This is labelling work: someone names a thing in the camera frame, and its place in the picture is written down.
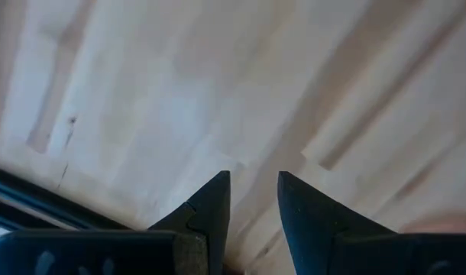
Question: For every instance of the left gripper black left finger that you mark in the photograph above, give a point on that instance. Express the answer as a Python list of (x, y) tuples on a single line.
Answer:
[(141, 256)]

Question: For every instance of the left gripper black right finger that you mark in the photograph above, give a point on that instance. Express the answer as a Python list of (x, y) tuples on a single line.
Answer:
[(351, 256)]

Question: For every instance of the black aluminium rig frame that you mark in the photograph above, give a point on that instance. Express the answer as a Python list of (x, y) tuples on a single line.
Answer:
[(46, 202)]

